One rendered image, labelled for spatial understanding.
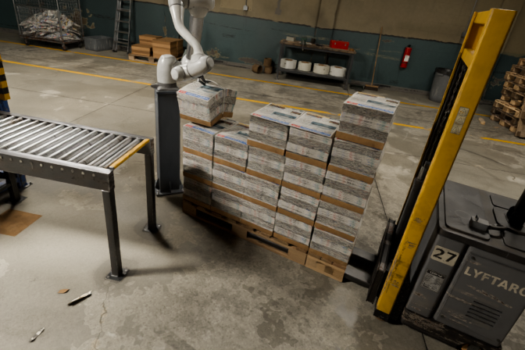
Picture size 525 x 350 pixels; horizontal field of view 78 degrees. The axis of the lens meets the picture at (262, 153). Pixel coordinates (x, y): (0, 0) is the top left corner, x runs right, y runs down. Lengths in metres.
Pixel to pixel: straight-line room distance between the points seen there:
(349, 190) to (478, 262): 0.76
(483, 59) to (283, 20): 7.42
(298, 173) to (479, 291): 1.20
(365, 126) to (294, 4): 7.03
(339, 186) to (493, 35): 1.12
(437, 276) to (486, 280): 0.23
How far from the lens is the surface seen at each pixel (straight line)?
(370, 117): 1.95
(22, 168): 2.36
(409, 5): 9.01
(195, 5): 2.52
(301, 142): 2.11
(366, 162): 2.04
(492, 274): 2.16
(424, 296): 2.29
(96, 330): 2.27
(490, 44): 1.69
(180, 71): 2.21
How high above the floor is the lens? 1.78
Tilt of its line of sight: 26 degrees down
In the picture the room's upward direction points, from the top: 7 degrees clockwise
